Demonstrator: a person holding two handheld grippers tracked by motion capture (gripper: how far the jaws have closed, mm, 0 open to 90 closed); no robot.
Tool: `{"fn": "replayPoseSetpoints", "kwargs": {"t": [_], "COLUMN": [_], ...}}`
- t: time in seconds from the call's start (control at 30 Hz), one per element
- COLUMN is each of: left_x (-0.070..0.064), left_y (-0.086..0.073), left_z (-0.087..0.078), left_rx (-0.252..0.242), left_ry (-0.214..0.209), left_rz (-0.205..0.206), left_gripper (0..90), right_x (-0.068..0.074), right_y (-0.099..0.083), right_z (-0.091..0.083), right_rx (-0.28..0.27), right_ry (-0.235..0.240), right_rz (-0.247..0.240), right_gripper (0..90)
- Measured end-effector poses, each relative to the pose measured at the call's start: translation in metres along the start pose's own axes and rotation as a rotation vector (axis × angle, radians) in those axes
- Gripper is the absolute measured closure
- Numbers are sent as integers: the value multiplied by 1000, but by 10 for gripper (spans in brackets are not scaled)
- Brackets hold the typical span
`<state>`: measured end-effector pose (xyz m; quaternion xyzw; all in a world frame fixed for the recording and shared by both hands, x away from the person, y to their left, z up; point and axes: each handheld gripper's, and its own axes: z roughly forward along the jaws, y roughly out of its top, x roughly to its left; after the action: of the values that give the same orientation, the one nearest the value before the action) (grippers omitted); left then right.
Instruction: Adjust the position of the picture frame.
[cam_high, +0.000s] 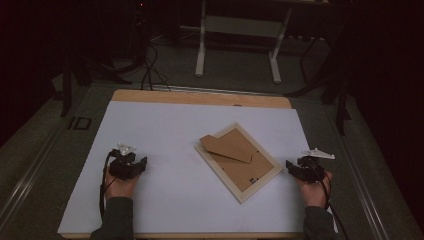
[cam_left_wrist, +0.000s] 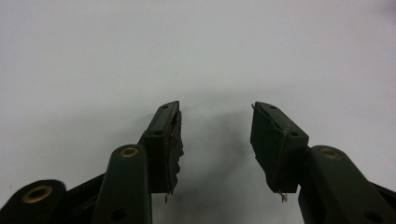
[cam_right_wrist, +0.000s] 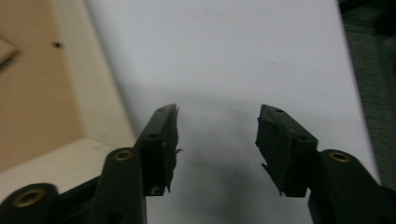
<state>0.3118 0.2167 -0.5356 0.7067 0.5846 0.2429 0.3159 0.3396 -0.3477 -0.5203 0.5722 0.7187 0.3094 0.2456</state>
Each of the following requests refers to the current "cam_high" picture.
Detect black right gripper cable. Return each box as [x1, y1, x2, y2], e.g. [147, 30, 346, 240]
[314, 164, 350, 240]

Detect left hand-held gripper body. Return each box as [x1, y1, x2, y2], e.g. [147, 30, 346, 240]
[108, 143, 140, 182]

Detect wooden photo frame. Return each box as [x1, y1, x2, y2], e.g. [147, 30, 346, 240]
[194, 121, 284, 204]

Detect black floor cables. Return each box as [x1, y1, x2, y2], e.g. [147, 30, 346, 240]
[139, 41, 173, 93]

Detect black floor bracket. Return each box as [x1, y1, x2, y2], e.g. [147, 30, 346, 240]
[67, 116, 93, 131]

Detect metal floor rail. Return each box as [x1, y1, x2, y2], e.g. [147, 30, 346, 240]
[151, 83, 288, 98]
[328, 105, 392, 240]
[0, 126, 65, 228]

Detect white metal table frame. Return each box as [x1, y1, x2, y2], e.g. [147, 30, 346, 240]
[194, 0, 294, 84]

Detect black metal stand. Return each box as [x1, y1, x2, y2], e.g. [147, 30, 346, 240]
[283, 33, 353, 136]
[59, 49, 134, 118]

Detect person's right hand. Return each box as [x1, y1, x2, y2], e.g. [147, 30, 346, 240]
[294, 170, 334, 209]

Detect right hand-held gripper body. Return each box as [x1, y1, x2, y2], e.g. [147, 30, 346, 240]
[295, 148, 336, 184]

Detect white table mat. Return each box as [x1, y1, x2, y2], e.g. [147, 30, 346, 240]
[57, 100, 338, 234]

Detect person's left hand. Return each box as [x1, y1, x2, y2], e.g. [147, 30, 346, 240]
[104, 164, 141, 200]

